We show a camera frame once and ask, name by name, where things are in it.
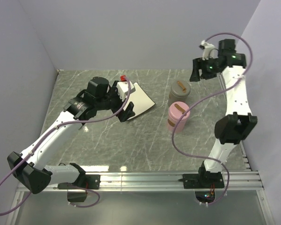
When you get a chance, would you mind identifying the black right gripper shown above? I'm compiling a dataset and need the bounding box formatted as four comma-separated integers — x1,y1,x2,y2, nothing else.
188,56,220,82

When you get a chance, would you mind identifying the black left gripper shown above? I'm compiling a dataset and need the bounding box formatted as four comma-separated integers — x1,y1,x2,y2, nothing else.
96,81,135,121

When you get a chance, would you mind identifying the grey round lid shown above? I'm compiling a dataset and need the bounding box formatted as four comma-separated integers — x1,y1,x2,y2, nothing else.
170,80,191,98

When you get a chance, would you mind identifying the grey cylindrical container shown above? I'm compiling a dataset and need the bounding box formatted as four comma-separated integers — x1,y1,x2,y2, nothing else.
168,92,189,106

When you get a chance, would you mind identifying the pink round lid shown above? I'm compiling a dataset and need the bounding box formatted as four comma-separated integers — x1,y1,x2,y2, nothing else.
168,101,189,120

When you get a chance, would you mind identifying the pink cylindrical container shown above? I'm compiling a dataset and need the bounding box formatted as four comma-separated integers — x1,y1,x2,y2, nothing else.
166,114,189,133

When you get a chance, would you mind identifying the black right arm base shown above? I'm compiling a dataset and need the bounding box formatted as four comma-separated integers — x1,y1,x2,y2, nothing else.
179,173,225,189

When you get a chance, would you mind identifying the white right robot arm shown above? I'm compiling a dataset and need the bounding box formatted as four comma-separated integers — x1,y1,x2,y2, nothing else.
190,39,258,188

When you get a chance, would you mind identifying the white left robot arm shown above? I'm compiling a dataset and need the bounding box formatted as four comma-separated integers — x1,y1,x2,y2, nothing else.
7,77,135,194

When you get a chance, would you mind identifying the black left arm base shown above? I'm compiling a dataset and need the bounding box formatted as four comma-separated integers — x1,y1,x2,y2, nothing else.
57,174,101,190

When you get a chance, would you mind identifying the white square plate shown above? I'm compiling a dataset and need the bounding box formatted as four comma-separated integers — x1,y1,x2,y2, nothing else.
127,82,155,121

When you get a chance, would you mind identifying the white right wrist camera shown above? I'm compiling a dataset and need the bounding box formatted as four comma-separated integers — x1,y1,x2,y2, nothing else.
199,40,216,60

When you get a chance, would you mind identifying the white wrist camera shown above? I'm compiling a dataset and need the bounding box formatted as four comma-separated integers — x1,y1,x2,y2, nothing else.
199,40,216,60
117,75,135,101

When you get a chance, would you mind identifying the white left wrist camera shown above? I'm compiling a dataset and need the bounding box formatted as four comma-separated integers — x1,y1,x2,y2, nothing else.
117,75,135,101

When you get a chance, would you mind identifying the aluminium front rail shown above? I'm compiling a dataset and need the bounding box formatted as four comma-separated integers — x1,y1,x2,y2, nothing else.
16,171,265,193

